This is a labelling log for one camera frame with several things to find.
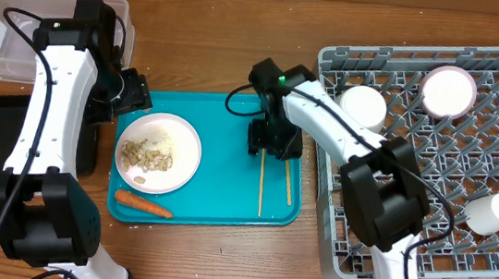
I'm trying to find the grey dishwasher rack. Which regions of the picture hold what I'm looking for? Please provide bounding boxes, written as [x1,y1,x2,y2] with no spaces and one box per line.
[317,45,499,279]

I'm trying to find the teal serving tray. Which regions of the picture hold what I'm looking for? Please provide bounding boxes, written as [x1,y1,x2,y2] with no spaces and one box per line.
[104,79,313,242]

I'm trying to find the pink rimmed bowl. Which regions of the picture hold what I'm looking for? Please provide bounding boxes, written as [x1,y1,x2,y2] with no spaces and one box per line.
[420,66,478,119]

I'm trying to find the orange carrot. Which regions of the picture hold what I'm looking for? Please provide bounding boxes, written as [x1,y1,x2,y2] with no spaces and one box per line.
[115,189,174,219]

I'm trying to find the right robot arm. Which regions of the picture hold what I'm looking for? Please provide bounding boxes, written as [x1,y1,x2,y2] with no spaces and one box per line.
[248,59,430,279]

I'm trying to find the white plate with food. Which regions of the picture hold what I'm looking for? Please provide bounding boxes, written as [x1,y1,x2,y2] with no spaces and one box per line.
[113,113,202,195]

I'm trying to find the wooden chopstick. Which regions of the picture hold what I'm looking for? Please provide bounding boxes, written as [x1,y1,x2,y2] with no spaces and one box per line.
[258,149,266,218]
[285,159,292,207]

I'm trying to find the white bowl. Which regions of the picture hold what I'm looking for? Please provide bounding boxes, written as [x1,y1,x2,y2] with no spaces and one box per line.
[336,85,387,133]

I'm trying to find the clear plastic bin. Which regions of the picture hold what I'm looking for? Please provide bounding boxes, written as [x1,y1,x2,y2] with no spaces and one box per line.
[0,0,136,84]

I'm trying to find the white paper cup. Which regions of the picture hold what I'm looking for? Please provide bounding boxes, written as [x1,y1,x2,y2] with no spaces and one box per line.
[464,193,499,236]

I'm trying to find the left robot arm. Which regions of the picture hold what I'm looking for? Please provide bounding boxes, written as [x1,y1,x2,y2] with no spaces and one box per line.
[0,0,152,279]

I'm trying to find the food scraps on plate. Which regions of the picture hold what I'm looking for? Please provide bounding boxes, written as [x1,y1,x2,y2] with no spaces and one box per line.
[120,129,174,184]

